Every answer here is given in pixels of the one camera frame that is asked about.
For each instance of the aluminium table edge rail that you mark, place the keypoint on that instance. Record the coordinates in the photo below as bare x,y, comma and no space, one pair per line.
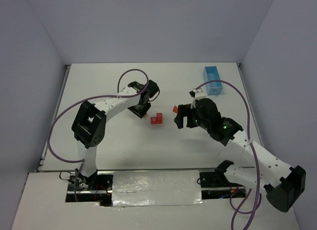
250,104

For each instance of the plain red wood block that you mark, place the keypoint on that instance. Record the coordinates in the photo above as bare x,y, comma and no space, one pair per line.
175,108

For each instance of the light blue plastic box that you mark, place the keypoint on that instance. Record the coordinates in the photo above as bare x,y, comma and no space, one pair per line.
210,73

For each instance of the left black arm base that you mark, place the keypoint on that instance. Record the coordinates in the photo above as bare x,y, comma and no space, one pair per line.
98,189

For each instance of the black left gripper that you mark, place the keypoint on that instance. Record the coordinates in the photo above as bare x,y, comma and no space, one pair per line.
138,110

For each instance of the red cube white letter N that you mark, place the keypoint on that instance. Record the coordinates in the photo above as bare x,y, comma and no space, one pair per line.
159,115

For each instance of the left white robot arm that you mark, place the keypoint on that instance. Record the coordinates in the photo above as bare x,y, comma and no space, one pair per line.
89,125

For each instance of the red cube white pattern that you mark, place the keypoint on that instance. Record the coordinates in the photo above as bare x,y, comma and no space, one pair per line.
153,120

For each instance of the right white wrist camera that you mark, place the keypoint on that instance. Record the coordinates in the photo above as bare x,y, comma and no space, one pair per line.
197,94

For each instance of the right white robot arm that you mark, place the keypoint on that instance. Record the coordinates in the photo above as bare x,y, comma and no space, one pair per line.
280,182

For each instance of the silver tape strip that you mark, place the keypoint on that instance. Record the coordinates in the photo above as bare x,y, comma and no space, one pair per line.
156,188

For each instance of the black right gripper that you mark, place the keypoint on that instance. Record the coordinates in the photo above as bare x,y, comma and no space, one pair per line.
184,116

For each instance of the red cube letter R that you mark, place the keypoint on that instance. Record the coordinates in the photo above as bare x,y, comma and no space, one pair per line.
159,121

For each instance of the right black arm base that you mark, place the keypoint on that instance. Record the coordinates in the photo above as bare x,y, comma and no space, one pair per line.
214,184

